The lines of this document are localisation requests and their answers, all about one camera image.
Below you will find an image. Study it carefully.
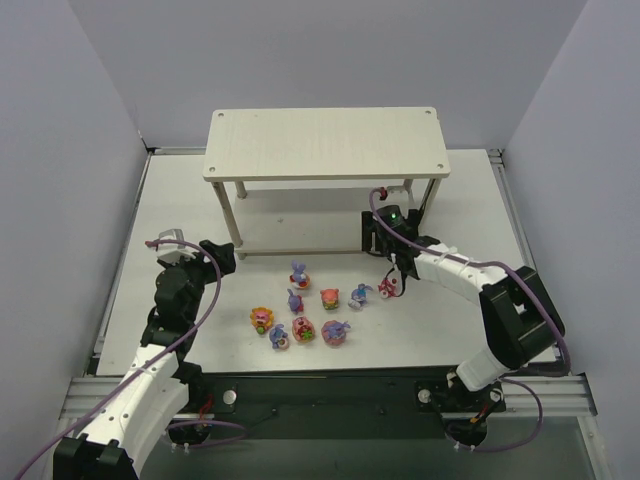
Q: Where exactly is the red white strawberry toy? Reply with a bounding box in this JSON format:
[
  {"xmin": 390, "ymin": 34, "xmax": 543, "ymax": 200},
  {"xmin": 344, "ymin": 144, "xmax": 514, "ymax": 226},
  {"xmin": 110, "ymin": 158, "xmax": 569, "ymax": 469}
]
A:
[{"xmin": 378, "ymin": 277, "xmax": 400, "ymax": 299}]

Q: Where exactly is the pink bear burger toy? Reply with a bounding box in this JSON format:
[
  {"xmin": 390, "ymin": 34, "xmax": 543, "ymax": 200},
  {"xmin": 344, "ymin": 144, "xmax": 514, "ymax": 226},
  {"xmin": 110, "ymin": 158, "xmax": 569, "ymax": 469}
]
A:
[{"xmin": 320, "ymin": 288, "xmax": 340, "ymax": 310}]

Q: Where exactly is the pink bear clover toy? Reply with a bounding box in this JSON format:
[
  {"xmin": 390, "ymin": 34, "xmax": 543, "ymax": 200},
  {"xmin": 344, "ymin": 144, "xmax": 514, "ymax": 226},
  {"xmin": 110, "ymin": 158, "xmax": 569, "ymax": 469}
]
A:
[{"xmin": 292, "ymin": 316, "xmax": 315, "ymax": 343}]

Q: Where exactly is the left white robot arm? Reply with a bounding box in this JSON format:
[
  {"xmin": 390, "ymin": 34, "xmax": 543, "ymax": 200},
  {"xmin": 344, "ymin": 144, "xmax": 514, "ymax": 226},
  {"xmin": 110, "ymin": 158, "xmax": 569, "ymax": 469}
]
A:
[{"xmin": 52, "ymin": 233, "xmax": 236, "ymax": 479}]

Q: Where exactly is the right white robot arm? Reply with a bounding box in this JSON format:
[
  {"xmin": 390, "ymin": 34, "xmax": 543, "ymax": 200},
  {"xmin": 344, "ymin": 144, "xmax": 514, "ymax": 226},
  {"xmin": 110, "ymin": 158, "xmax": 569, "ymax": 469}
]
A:
[{"xmin": 361, "ymin": 205, "xmax": 571, "ymax": 393}]

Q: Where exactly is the wooden two-tier shelf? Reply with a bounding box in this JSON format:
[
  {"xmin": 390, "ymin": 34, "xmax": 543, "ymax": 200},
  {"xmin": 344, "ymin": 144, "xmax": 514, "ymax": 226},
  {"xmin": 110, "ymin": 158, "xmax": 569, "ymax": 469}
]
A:
[{"xmin": 203, "ymin": 106, "xmax": 451, "ymax": 258}]

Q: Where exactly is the purple bunny blue ears toy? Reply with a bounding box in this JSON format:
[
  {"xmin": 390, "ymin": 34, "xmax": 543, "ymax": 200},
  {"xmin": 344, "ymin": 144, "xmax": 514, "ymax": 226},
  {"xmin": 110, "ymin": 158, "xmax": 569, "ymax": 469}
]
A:
[{"xmin": 348, "ymin": 283, "xmax": 373, "ymax": 311}]

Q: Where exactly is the orange lion toy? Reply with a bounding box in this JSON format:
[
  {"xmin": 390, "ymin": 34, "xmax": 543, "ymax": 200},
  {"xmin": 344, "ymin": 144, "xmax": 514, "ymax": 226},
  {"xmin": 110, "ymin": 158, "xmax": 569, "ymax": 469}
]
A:
[{"xmin": 249, "ymin": 307, "xmax": 274, "ymax": 335}]

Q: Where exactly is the purple bunny on red base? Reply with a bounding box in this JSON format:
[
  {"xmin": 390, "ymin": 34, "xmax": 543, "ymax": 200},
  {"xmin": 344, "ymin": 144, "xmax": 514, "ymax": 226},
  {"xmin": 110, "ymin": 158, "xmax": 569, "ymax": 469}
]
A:
[{"xmin": 289, "ymin": 260, "xmax": 311, "ymax": 290}]

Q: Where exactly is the purple bunny toy standing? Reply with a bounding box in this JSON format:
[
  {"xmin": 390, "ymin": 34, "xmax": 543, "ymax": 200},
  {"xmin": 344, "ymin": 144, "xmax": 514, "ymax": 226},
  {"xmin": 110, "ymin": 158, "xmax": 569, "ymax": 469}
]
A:
[{"xmin": 287, "ymin": 289, "xmax": 304, "ymax": 314}]

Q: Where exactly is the purple bunny with ball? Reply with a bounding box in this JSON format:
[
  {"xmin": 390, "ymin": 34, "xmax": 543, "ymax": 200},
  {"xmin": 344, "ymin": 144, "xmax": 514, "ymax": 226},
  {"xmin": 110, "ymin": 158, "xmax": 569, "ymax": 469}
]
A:
[{"xmin": 269, "ymin": 324, "xmax": 290, "ymax": 350}]

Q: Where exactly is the purple bunny pink cake toy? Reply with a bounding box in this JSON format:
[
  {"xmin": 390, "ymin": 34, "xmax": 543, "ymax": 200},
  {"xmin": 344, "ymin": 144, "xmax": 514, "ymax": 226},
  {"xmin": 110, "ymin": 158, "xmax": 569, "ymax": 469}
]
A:
[{"xmin": 321, "ymin": 320, "xmax": 351, "ymax": 347}]

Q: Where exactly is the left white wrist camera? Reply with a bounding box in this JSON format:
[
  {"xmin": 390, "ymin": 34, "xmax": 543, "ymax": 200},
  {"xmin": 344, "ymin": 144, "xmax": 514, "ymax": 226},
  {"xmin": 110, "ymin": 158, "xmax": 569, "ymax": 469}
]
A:
[{"xmin": 145, "ymin": 228, "xmax": 192, "ymax": 265}]

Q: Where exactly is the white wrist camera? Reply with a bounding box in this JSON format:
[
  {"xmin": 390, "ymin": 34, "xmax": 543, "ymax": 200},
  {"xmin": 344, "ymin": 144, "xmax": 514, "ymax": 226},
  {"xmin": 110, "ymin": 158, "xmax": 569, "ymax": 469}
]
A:
[
  {"xmin": 377, "ymin": 185, "xmax": 412, "ymax": 202},
  {"xmin": 145, "ymin": 228, "xmax": 192, "ymax": 265}
]

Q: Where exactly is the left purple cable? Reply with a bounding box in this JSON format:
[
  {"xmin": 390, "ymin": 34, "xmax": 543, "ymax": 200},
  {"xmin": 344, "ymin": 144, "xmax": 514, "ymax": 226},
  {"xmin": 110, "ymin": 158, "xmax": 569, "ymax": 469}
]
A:
[{"xmin": 9, "ymin": 239, "xmax": 251, "ymax": 480}]

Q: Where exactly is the purple cable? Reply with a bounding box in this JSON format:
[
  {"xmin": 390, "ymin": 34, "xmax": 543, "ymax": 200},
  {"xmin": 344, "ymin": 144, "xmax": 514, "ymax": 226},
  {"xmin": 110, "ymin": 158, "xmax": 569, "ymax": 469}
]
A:
[
  {"xmin": 368, "ymin": 188, "xmax": 574, "ymax": 454},
  {"xmin": 9, "ymin": 239, "xmax": 251, "ymax": 480}
]

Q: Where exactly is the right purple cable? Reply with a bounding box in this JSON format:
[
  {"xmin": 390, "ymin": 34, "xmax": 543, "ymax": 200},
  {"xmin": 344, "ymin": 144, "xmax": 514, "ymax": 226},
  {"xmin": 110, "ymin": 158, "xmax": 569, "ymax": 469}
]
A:
[{"xmin": 368, "ymin": 188, "xmax": 574, "ymax": 454}]

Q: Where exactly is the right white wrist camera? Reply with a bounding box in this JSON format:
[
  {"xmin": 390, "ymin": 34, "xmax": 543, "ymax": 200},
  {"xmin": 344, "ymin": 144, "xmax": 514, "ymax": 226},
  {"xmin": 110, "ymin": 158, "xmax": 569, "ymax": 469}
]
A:
[{"xmin": 377, "ymin": 185, "xmax": 412, "ymax": 202}]

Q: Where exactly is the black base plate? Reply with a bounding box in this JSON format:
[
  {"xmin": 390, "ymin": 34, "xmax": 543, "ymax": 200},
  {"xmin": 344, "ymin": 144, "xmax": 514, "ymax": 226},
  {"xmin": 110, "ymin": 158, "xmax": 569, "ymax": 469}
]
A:
[{"xmin": 89, "ymin": 367, "xmax": 521, "ymax": 441}]

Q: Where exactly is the aluminium frame rail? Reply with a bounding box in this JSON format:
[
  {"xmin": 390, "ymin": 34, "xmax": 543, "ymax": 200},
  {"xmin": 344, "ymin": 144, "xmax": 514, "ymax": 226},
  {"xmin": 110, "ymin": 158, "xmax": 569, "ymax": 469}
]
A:
[{"xmin": 59, "ymin": 376, "xmax": 597, "ymax": 420}]

